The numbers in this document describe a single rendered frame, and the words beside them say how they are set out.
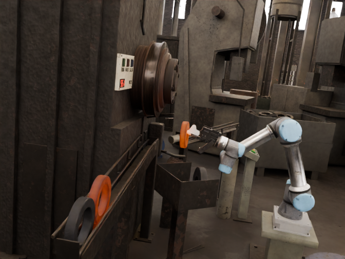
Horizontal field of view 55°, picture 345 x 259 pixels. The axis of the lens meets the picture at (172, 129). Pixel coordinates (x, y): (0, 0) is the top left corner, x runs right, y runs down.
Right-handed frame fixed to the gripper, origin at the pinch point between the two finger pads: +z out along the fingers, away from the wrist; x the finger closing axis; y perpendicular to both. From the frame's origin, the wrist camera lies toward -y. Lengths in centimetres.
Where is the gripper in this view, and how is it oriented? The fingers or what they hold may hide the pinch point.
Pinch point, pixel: (185, 131)
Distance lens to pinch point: 193.3
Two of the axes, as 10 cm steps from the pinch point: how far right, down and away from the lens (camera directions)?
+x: -1.4, 1.7, -9.7
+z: -9.2, -3.8, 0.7
